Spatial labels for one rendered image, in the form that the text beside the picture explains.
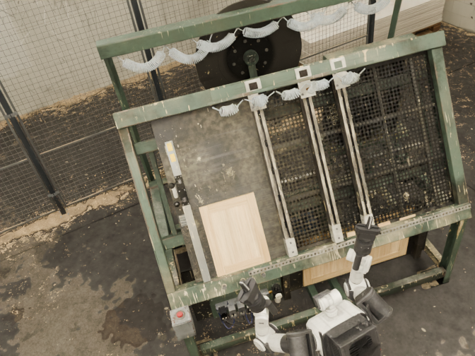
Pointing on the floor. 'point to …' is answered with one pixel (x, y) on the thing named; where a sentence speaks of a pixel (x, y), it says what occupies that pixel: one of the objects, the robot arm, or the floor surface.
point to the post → (191, 346)
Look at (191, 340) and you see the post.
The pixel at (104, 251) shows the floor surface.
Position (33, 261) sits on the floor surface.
